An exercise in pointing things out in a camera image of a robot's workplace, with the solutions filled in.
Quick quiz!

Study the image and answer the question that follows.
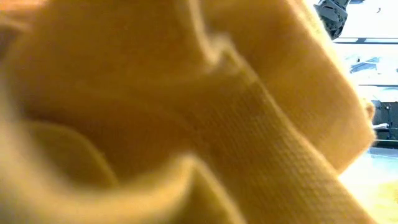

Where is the yellow waffle-weave towel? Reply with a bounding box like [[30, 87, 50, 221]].
[[0, 0, 379, 224]]

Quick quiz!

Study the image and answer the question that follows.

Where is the dark background equipment rack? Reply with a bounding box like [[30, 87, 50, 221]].
[[371, 100, 398, 149]]

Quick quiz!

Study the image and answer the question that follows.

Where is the grey horizontal frame rail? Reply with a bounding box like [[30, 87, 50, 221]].
[[332, 37, 398, 45]]

